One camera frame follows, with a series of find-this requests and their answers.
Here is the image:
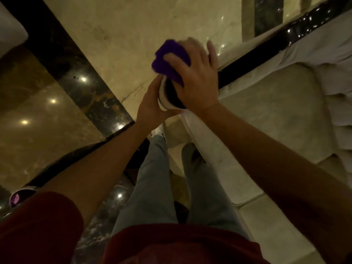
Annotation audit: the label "person's left hand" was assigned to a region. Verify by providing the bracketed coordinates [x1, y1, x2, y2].
[136, 74, 183, 129]

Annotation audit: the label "person's right hand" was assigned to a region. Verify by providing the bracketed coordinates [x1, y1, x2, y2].
[164, 37, 220, 114]

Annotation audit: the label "purple cleaning cloth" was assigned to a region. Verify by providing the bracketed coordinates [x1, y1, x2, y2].
[151, 38, 192, 87]

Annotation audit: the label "beige tufted sofa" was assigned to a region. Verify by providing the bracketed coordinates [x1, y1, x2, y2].
[158, 0, 352, 264]

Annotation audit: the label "person's left forearm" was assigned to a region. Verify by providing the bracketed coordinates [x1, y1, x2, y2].
[38, 118, 165, 226]

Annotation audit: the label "person's right forearm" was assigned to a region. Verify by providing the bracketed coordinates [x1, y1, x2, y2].
[197, 103, 352, 264]

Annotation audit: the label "white shoe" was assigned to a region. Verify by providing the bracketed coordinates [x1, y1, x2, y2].
[154, 125, 167, 142]

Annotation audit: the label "blue jeans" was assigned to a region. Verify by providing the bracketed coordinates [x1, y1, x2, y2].
[111, 134, 251, 239]

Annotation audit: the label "black marble coffee table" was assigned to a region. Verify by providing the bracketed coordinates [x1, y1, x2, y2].
[0, 121, 150, 264]

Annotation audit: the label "round glass ashtray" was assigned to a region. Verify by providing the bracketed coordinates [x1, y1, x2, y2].
[9, 186, 38, 209]

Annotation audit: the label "beige armchair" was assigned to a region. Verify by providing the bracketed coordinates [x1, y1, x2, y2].
[0, 2, 29, 59]

